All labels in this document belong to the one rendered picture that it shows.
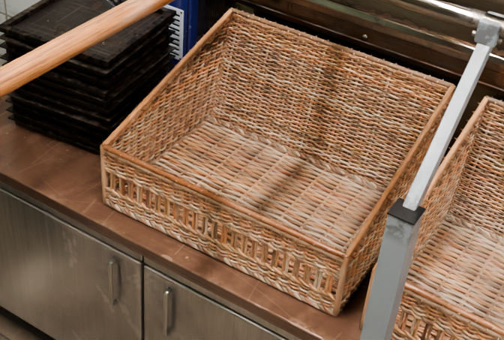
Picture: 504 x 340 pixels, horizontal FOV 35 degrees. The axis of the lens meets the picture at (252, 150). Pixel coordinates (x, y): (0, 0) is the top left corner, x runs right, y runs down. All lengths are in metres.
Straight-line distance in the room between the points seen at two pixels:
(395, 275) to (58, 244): 0.86
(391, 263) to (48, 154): 0.92
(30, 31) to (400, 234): 0.99
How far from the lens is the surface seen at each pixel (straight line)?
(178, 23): 2.00
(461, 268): 1.67
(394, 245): 1.20
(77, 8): 1.93
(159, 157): 1.82
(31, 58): 0.97
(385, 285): 1.25
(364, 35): 1.78
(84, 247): 1.77
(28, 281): 2.02
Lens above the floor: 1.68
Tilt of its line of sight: 36 degrees down
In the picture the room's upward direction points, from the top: 5 degrees clockwise
